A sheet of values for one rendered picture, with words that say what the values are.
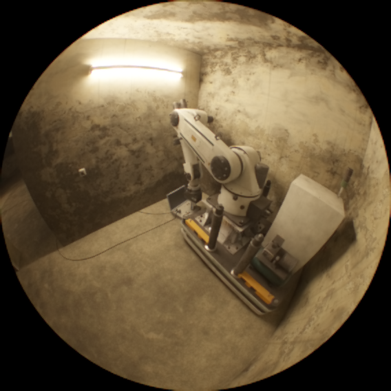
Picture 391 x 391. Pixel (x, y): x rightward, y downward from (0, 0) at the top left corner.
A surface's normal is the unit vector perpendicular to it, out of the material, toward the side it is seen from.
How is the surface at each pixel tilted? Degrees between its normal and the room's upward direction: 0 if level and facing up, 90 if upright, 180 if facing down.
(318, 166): 90
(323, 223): 90
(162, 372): 0
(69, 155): 89
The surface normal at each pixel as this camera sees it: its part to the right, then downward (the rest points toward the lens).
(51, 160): 0.70, 0.43
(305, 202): -0.81, 0.29
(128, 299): 0.05, -0.83
